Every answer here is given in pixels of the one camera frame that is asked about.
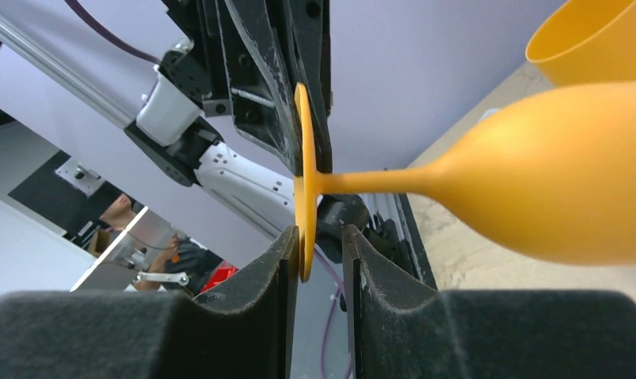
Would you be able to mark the black metal base frame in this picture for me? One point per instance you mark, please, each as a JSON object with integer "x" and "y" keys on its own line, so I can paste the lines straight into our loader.
{"x": 393, "y": 231}

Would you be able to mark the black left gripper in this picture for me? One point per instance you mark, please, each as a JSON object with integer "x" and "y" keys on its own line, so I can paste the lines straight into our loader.
{"x": 230, "y": 62}

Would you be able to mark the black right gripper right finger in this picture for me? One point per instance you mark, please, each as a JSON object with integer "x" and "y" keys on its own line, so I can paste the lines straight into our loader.
{"x": 399, "y": 327}

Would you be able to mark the person in background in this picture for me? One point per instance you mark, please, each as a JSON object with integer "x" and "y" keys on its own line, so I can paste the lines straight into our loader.
{"x": 179, "y": 254}

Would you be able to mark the yellow wine glass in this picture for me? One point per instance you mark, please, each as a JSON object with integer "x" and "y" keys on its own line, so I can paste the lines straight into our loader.
{"x": 552, "y": 177}
{"x": 586, "y": 42}

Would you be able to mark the yellow wine glass front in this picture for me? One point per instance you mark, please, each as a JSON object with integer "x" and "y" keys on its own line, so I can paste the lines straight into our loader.
{"x": 586, "y": 42}

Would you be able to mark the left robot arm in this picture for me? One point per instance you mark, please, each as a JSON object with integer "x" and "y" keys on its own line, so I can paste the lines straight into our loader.
{"x": 176, "y": 135}

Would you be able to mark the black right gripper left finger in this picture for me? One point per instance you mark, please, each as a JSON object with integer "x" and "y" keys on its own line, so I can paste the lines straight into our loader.
{"x": 241, "y": 328}

